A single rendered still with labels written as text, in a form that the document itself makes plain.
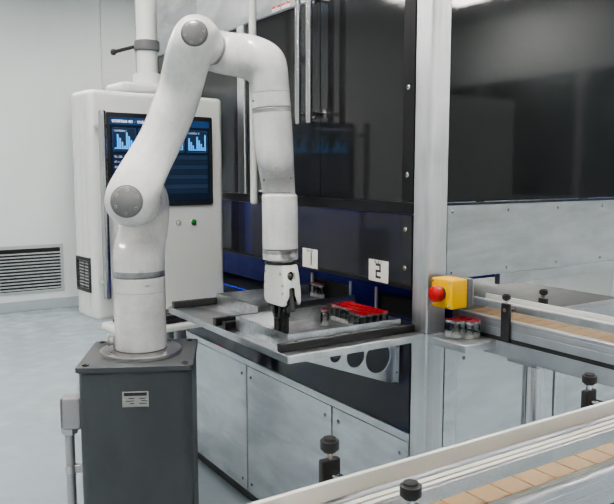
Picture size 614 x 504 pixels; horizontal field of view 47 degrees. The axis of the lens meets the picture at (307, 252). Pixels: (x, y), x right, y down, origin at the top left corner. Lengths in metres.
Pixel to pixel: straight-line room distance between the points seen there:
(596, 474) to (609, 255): 1.48
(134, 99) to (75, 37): 4.79
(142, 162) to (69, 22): 5.66
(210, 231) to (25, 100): 4.62
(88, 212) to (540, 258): 1.41
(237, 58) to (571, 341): 0.97
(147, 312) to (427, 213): 0.72
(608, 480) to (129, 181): 1.12
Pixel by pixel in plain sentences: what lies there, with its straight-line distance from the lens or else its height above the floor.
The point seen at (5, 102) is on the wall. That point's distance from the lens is 7.02.
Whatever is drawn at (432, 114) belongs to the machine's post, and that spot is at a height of 1.43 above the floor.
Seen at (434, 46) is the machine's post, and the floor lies 1.59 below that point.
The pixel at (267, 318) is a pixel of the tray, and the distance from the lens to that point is 1.92.
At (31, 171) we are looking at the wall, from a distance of 7.03.
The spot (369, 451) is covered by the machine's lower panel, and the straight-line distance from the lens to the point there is 2.11.
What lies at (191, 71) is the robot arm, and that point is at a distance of 1.62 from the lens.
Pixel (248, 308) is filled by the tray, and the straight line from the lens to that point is 2.05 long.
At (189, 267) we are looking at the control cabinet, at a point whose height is 0.95.
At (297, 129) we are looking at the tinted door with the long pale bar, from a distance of 2.29.
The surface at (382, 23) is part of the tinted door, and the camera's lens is 1.98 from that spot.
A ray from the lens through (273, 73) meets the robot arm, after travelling 1.64.
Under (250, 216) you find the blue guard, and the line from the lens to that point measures 2.55.
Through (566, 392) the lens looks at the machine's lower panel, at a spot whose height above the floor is 0.63.
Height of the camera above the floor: 1.29
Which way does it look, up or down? 6 degrees down
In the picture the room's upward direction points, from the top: straight up
